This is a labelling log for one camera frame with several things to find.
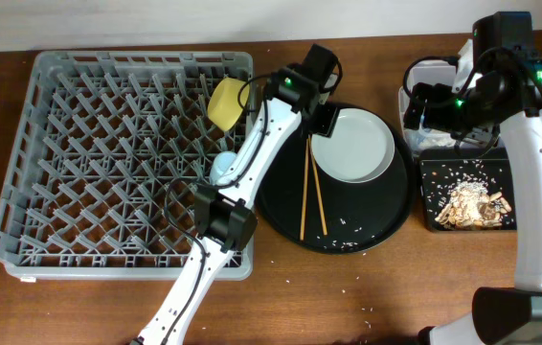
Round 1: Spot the food scraps pile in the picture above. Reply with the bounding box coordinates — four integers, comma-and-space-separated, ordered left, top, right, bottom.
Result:
434, 181, 512, 230

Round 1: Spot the black rectangular tray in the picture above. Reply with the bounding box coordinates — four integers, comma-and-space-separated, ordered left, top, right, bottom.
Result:
418, 149, 516, 232

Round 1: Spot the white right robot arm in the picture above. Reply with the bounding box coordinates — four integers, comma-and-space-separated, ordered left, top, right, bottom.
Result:
402, 11, 542, 344

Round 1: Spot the clear plastic bin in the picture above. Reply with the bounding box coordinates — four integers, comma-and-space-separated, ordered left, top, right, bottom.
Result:
398, 57, 499, 157

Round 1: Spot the light blue cup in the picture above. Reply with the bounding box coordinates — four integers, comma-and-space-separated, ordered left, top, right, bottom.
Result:
209, 151, 237, 185

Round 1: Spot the grey round plate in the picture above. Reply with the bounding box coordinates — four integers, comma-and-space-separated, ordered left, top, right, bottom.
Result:
311, 108, 395, 184

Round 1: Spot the yellow bowl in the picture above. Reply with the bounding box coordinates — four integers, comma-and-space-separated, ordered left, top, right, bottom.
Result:
207, 78, 250, 131

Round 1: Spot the right wooden chopstick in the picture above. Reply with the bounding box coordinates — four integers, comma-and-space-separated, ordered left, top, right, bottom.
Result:
307, 136, 328, 236

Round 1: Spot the left wooden chopstick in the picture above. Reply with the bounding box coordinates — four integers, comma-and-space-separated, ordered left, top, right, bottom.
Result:
299, 138, 309, 242

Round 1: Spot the wooden chopstick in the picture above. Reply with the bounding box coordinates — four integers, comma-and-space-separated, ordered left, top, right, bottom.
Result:
299, 138, 309, 242
307, 136, 328, 236

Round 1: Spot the round black tray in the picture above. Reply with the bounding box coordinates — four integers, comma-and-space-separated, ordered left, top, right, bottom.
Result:
256, 128, 417, 255

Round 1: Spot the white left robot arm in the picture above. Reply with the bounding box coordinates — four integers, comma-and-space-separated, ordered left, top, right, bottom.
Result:
133, 44, 343, 345

